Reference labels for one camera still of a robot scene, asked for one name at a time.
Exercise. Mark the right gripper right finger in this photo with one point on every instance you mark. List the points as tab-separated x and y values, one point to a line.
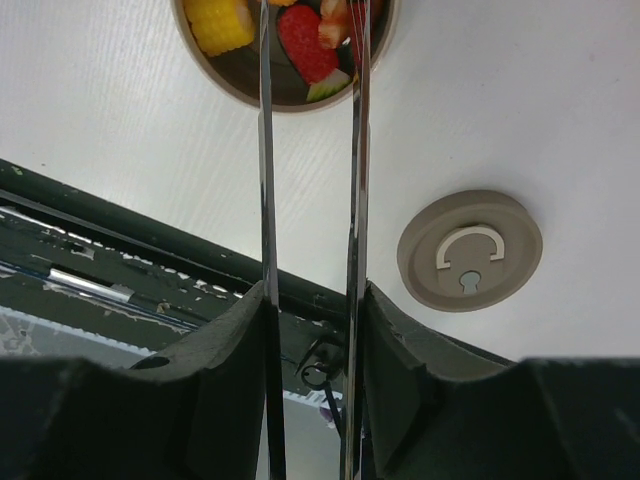
439	410

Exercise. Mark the yellow food cube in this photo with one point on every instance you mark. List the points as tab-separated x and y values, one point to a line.
220	26

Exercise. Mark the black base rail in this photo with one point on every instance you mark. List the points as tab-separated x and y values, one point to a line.
190	309

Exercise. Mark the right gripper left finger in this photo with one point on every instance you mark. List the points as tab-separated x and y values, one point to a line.
191	411

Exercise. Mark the metal tongs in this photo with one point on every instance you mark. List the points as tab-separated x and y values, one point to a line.
352	455

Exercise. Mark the white cable duct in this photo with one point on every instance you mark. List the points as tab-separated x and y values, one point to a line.
314	399

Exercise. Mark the beige lunch box lid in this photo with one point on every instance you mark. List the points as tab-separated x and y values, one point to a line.
468	251

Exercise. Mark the red black sushi piece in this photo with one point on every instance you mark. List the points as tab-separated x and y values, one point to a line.
297	29

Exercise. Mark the bacon piece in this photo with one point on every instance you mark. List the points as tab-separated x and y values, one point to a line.
334	27

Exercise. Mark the beige lunch box bowl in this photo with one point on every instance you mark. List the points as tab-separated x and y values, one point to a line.
237	72

